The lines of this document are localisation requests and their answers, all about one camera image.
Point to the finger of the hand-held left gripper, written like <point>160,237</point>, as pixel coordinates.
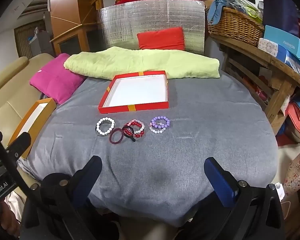
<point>18,142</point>

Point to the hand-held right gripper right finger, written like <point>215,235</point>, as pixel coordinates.
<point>220,183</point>

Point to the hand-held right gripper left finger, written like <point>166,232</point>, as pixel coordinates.
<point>85,182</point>

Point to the dark red bangle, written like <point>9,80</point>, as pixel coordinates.
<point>111,140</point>

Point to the thin silver bangle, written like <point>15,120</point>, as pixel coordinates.
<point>96,130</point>

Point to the red cardboard box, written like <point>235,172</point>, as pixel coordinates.
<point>136,91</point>

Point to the person's left hand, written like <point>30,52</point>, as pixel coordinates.
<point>5,218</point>

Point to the orange cardboard box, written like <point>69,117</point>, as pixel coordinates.
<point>33,125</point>

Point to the beige sofa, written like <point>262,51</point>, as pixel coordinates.
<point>7,92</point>

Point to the magenta cushion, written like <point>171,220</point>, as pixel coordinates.
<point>53,78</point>

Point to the floral paper bag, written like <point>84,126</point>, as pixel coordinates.
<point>297,172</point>

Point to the stack of red bags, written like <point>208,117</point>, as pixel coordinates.
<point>298,117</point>

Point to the wooden shelf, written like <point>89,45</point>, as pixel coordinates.
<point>272,67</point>

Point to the light green pillow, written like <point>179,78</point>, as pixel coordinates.
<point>150,63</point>

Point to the wooden cabinet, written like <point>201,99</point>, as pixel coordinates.
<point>67,15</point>

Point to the white floral box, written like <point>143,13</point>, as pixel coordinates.
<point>268,47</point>

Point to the red cushion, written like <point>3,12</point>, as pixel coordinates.
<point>162,38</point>

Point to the light blue flat box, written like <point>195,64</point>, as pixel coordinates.
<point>287,41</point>

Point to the wicker basket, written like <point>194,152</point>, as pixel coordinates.
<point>236,26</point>

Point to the silver foil insulation mat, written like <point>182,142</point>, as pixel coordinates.
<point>150,17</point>

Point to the dark blue bag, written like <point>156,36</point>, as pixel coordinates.
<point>280,7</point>

